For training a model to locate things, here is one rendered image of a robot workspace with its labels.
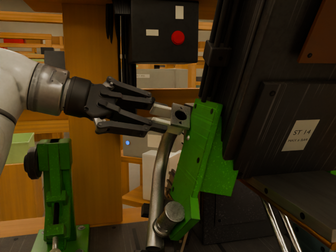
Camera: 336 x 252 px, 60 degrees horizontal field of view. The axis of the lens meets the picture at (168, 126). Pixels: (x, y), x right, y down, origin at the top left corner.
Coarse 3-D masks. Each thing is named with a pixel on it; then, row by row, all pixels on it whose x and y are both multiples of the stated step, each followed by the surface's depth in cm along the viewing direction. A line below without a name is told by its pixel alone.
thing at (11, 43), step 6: (54, 36) 676; (60, 36) 672; (6, 42) 647; (12, 42) 651; (18, 42) 654; (24, 42) 670; (30, 42) 663; (36, 42) 666; (42, 42) 699; (54, 42) 678; (60, 42) 674; (60, 48) 676; (36, 60) 670; (42, 60) 674
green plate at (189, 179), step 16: (192, 112) 59; (208, 112) 51; (192, 128) 57; (208, 128) 50; (192, 144) 55; (208, 144) 50; (192, 160) 53; (208, 160) 51; (224, 160) 52; (176, 176) 60; (192, 176) 52; (208, 176) 52; (224, 176) 53; (176, 192) 58; (192, 192) 50; (208, 192) 52; (224, 192) 53
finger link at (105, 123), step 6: (96, 126) 53; (102, 126) 53; (108, 126) 53; (114, 126) 54; (120, 126) 54; (126, 126) 54; (132, 126) 55; (138, 126) 55; (144, 126) 56; (96, 132) 54; (102, 132) 54; (108, 132) 55; (114, 132) 55; (120, 132) 55; (126, 132) 55; (132, 132) 56; (138, 132) 56
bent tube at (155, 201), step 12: (180, 120) 58; (168, 132) 62; (168, 144) 65; (156, 156) 67; (168, 156) 67; (156, 168) 66; (156, 180) 64; (156, 192) 62; (156, 204) 60; (156, 216) 58; (156, 240) 55
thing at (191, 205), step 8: (184, 200) 52; (192, 200) 50; (184, 208) 51; (192, 208) 49; (184, 216) 50; (192, 216) 48; (176, 224) 53; (184, 224) 50; (192, 224) 50; (176, 232) 52; (184, 232) 52; (176, 240) 55
